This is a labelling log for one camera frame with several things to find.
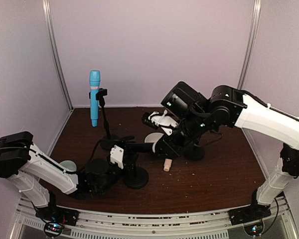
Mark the black microphone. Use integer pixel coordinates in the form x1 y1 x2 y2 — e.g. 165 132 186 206
125 142 155 153

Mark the black microphone stand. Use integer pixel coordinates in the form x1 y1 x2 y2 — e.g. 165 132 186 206
96 88 119 151
113 135 149 189
183 143 205 161

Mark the black front microphone stand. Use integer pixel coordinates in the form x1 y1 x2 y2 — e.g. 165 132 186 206
96 88 119 151

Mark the blue microphone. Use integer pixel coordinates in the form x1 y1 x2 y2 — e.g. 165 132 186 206
89 70 101 127

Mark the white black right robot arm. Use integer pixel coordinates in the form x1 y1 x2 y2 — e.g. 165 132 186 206
153 81 299 208

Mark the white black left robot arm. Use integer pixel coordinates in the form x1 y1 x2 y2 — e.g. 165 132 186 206
0 131 139 209

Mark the beige microphone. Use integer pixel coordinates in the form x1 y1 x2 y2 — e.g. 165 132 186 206
163 159 172 172

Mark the white ceramic bowl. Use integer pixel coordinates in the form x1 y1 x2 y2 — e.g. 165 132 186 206
144 132 164 143

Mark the pale green ceramic bowl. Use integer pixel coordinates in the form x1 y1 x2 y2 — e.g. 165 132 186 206
60 160 77 171

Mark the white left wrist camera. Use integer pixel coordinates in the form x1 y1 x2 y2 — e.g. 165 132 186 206
110 145 124 169

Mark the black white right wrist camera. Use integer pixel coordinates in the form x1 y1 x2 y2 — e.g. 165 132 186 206
142 110 178 135

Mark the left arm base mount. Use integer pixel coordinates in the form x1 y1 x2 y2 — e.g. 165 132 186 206
32 191 79 239

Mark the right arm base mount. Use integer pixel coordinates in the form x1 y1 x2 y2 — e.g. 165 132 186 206
228 200 271 238

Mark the metal front rail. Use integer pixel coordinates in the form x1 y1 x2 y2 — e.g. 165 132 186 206
9 208 297 239

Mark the right aluminium frame post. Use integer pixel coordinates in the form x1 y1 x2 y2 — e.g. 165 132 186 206
236 0 262 90

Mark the aluminium frame post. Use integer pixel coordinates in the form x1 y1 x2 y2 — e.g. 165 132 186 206
236 0 262 90
42 0 74 111

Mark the left aluminium frame post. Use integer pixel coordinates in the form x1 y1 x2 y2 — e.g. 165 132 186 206
42 0 74 111

